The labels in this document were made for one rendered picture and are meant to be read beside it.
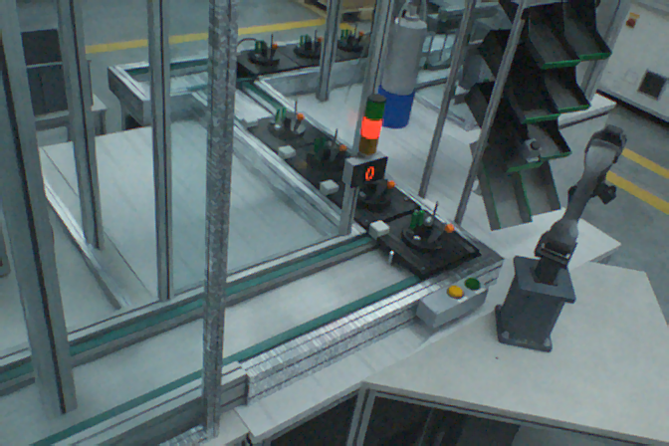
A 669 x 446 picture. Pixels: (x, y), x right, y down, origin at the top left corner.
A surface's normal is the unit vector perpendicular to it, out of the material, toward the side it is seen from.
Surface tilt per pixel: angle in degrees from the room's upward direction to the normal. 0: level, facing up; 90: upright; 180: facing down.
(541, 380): 0
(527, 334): 90
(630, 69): 90
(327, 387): 0
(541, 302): 90
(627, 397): 0
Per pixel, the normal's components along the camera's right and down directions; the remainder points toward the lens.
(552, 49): 0.31, -0.48
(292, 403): 0.13, -0.80
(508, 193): 0.41, -0.16
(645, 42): -0.79, 0.27
